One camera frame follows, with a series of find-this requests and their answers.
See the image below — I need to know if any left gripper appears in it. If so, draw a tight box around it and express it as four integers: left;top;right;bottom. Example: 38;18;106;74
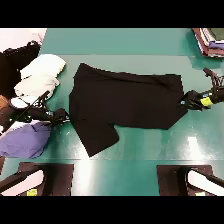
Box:
49;107;71;127

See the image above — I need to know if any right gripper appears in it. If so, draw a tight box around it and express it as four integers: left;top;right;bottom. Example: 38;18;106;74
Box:
181;89;205;111

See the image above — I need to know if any black T-shirt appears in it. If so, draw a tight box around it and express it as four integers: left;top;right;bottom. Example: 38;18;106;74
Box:
68;62;189;158

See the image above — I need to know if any cream garment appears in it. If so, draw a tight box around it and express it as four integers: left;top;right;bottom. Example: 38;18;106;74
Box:
14;73;61;101

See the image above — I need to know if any purple garment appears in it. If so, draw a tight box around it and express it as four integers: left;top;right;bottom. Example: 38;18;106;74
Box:
0;121;53;160

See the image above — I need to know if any brown garment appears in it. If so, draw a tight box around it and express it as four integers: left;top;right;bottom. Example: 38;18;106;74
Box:
192;28;224;59

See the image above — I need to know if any blue garment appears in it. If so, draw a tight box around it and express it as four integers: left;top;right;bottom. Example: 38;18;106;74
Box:
208;41;224;51

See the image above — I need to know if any black garment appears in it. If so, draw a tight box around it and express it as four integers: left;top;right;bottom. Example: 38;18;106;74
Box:
0;40;42;99

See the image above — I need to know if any dark green garment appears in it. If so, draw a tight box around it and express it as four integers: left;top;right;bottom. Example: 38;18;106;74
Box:
210;28;224;42

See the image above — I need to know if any black cable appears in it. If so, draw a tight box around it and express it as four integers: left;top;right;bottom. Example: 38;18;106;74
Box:
0;89;52;135

